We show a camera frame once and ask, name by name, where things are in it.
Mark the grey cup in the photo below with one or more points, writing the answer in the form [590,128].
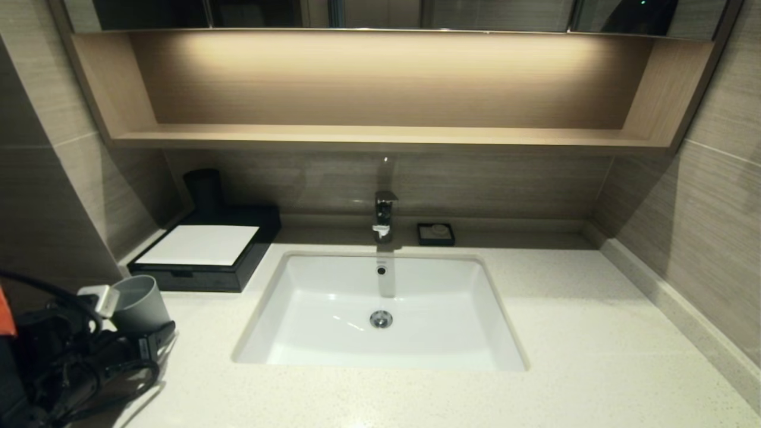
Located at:
[140,303]

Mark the chrome faucet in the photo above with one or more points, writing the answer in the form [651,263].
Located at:
[385,214]

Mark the wooden wall shelf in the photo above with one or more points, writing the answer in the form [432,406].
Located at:
[380,83]

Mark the black amenity tray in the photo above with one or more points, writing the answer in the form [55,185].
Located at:
[184,278]

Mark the white ceramic sink basin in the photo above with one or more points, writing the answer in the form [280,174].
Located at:
[380,309]

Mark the black cylindrical container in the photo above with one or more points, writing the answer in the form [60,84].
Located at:
[203,190]

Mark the stone backsplash ledge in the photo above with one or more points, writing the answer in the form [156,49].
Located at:
[684,309]

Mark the round beige soap bar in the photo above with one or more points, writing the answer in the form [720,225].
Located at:
[439,229]

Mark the chrome sink drain stopper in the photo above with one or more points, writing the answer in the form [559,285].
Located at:
[381,319]

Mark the mirror cabinet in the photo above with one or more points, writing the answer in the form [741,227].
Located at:
[475,13]

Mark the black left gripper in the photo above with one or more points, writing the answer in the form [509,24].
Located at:
[77,362]

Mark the black soap dish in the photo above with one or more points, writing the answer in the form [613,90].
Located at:
[437,240]

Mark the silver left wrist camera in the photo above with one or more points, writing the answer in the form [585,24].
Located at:
[100,299]

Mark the black box body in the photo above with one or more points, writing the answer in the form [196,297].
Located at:
[264,229]

